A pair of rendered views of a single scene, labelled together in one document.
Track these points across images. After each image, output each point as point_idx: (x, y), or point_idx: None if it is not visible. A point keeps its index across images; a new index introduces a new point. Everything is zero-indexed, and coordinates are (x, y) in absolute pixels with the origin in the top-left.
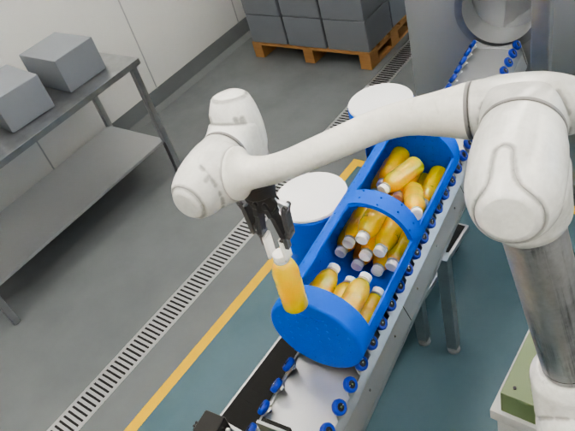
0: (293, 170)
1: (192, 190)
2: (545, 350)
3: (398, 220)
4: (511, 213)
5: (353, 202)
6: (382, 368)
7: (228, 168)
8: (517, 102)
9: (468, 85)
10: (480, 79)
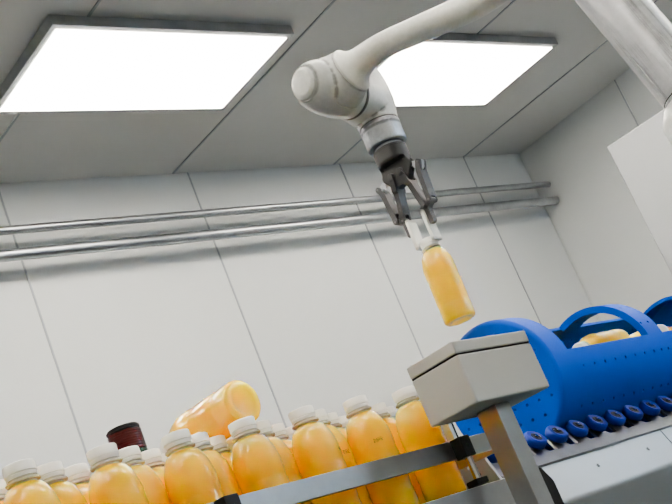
0: (392, 33)
1: (306, 63)
2: (636, 55)
3: (620, 310)
4: None
5: (565, 320)
6: (624, 463)
7: (339, 52)
8: None
9: None
10: None
